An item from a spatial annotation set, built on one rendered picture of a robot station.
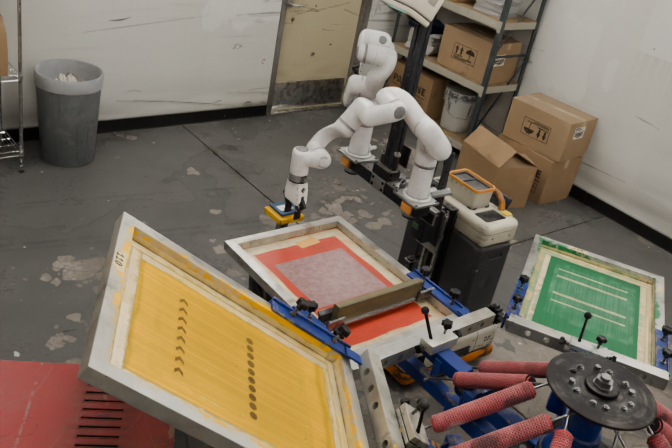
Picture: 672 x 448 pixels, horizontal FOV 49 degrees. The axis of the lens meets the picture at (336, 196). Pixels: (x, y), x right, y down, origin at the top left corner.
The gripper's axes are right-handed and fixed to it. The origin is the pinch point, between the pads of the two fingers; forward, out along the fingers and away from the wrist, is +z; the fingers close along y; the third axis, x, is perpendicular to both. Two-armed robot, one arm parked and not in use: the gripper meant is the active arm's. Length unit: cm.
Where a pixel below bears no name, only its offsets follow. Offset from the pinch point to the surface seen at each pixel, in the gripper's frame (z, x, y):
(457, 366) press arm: 4, 2, -99
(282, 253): 11.9, 9.8, -9.9
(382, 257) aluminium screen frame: 9.5, -24.7, -31.7
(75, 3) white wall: 3, -25, 309
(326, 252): 12.2, -8.0, -16.1
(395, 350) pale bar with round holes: 4, 16, -84
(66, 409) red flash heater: -5, 118, -69
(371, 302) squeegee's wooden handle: 4, 6, -59
